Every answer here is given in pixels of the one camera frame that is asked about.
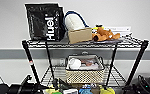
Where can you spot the grey printed box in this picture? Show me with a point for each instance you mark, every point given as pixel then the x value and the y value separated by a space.
pixel 70 91

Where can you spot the flat white box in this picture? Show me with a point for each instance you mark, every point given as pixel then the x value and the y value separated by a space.
pixel 124 31

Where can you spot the wall sockets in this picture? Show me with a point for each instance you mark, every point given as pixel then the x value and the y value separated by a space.
pixel 83 53

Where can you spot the magazine with face print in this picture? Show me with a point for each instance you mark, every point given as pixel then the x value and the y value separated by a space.
pixel 90 64

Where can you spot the small cardboard box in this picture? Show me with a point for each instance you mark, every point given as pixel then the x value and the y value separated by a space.
pixel 79 36

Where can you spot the large yellow toy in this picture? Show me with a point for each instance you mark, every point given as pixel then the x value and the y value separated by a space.
pixel 107 90

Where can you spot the orange plush toy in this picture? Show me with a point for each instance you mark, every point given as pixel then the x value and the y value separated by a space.
pixel 103 34

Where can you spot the white round object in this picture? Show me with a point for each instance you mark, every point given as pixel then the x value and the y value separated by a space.
pixel 74 63

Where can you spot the blue toy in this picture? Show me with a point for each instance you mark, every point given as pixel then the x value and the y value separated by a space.
pixel 86 91

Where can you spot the long grey wall band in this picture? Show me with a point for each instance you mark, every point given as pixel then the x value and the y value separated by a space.
pixel 11 54

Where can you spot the black Huel bag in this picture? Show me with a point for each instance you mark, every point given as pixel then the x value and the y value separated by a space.
pixel 42 21

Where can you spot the pale basket with dark spots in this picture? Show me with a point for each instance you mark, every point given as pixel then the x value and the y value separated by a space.
pixel 84 76

